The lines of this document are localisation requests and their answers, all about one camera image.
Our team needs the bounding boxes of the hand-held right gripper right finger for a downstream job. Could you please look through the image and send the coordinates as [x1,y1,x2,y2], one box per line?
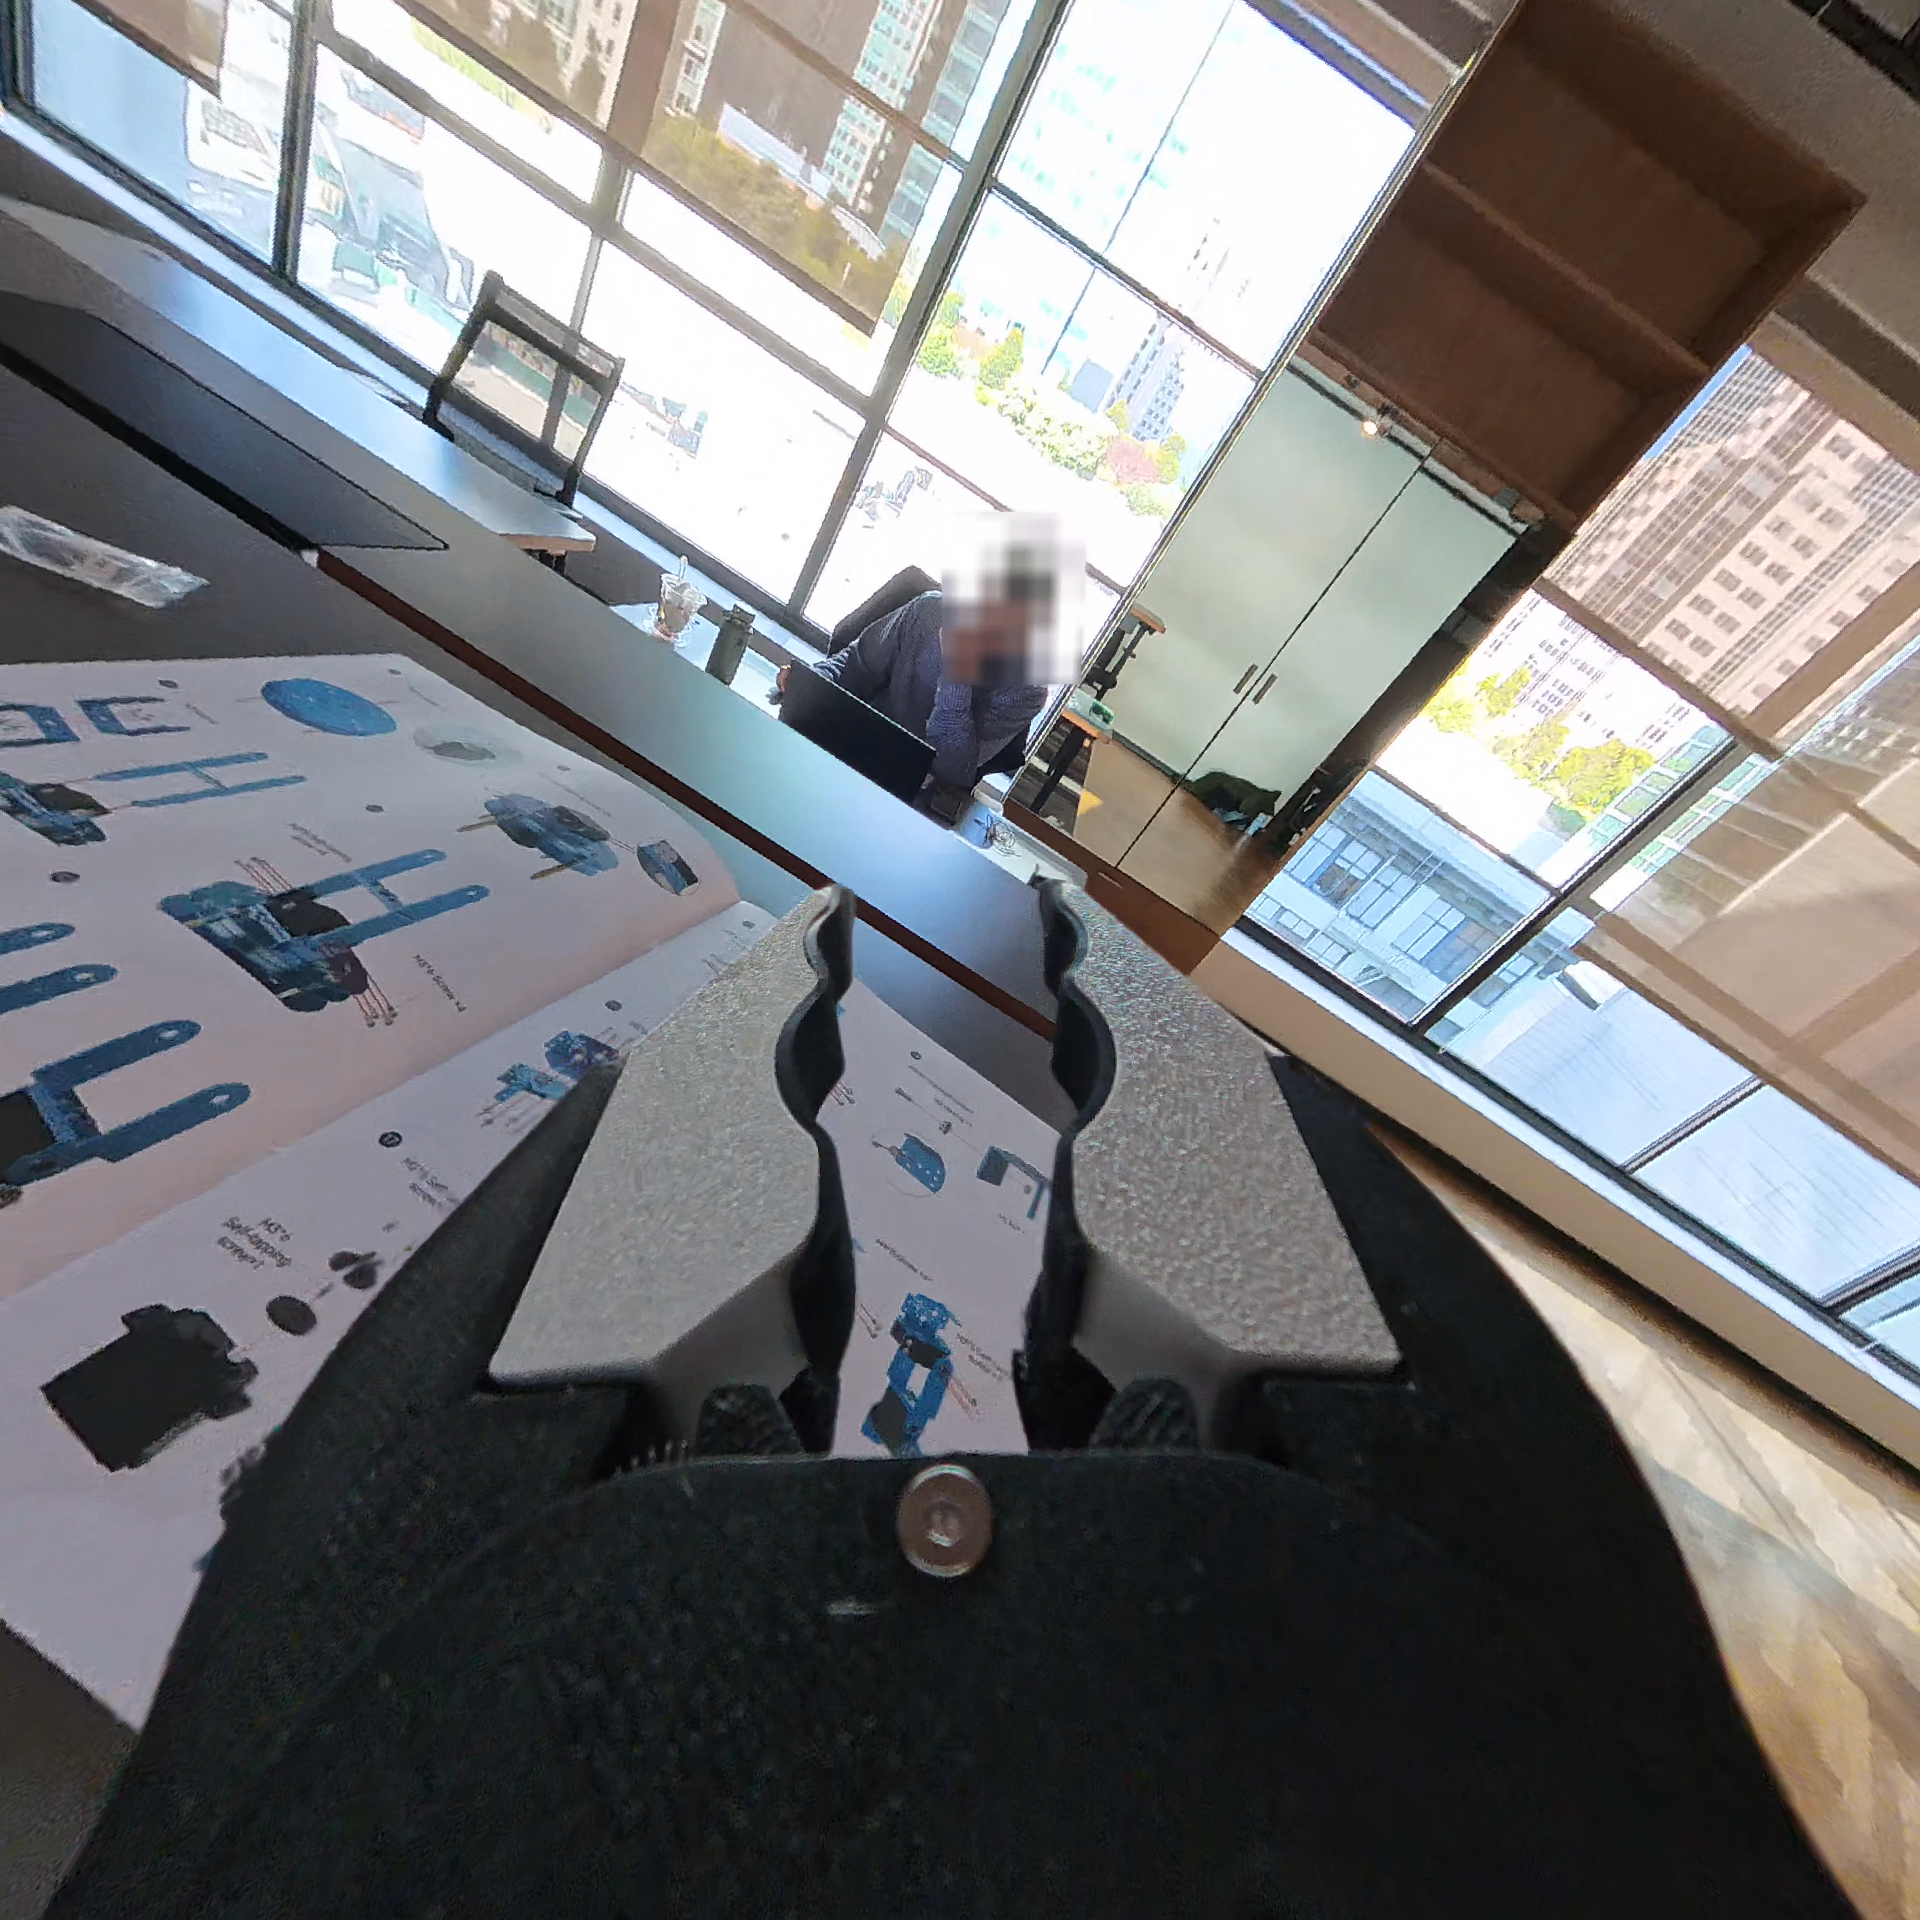
[1017,879,1404,1453]

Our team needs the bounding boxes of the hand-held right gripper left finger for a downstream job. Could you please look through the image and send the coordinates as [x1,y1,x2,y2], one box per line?
[486,884,859,1453]

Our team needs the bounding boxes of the dark grey desk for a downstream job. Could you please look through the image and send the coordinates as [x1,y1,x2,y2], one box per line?
[0,193,1082,1920]

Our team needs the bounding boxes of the robot assembly instruction sheet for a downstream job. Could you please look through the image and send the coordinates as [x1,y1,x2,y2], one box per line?
[0,652,1067,1728]

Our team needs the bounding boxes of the black laptop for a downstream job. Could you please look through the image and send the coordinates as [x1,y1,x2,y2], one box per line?
[779,660,939,805]

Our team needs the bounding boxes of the dark office table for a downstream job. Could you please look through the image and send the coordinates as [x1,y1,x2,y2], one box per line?
[411,433,600,560]
[609,592,1089,893]

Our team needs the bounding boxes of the black high-back chair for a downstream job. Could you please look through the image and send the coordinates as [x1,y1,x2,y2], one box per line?
[828,567,939,654]

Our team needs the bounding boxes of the black mesh chair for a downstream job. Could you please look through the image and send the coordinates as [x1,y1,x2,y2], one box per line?
[422,271,625,505]

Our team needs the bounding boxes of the clear plastic parts bag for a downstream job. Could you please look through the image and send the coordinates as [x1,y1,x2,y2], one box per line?
[0,508,209,607]

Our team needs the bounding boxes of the large window wall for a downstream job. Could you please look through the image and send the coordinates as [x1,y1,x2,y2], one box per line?
[1245,345,1920,1353]
[0,0,1442,663]

